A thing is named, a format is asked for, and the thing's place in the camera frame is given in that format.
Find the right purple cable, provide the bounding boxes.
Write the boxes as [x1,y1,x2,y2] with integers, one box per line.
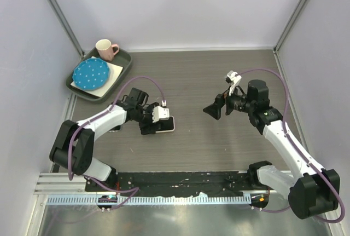
[237,68,345,223]

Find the aluminium frame rail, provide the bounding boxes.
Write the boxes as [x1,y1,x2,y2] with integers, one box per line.
[34,172,88,195]

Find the slotted cable duct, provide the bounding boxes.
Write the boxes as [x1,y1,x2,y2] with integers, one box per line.
[46,193,251,206]

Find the blue dotted plate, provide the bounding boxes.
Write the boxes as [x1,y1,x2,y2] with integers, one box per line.
[72,58,110,91]

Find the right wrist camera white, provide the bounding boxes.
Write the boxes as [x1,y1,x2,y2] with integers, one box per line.
[225,71,242,96]

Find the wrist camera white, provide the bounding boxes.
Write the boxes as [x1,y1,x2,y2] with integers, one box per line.
[225,71,242,96]
[151,106,170,123]

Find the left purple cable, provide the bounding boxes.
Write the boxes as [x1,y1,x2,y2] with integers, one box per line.
[67,76,167,182]

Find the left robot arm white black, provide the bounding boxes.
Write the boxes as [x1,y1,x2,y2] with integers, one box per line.
[49,88,170,192]

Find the pink mug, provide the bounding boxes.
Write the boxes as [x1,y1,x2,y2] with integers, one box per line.
[95,39,120,62]

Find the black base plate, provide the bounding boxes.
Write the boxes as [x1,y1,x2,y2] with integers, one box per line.
[85,171,270,198]

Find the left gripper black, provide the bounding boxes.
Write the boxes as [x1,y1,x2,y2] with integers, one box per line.
[135,103,161,135]

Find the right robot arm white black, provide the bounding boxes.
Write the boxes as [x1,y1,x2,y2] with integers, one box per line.
[203,79,340,219]

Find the purple cable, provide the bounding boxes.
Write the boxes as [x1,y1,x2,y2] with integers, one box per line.
[67,76,167,182]
[237,68,345,223]

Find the purple smartphone black screen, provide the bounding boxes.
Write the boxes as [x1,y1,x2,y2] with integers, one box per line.
[154,116,176,133]

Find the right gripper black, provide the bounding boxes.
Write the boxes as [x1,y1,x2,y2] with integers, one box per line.
[203,84,255,120]

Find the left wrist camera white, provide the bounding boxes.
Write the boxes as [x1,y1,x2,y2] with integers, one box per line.
[151,106,170,123]

